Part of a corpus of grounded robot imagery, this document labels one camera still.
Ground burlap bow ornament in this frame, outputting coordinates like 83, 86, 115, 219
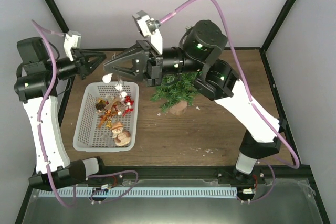
104, 95, 121, 110

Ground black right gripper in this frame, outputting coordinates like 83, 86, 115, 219
106, 40, 204, 87

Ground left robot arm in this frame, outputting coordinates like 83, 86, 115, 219
14, 37, 107, 191

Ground cinnamon stick bundle ornament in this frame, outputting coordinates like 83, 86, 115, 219
97, 111, 118, 129

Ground white slotted cable duct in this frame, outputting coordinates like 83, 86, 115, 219
38, 187, 237, 198

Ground white ball string lights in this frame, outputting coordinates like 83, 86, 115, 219
102, 73, 128, 116

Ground black aluminium front rail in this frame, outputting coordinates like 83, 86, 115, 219
28, 165, 312, 185

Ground small green christmas tree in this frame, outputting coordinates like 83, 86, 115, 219
150, 72, 198, 116

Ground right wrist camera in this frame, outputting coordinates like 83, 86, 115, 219
132, 10, 163, 54

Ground white perforated plastic basket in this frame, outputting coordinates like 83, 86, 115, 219
73, 81, 139, 153

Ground wooden snowman figurine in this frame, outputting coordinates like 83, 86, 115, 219
111, 122, 131, 147

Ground red ribbon bow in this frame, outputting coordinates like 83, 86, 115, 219
122, 95, 134, 116

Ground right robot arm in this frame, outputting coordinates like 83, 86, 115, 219
103, 20, 287, 184

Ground brown pine cone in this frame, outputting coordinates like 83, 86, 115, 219
95, 98, 107, 111

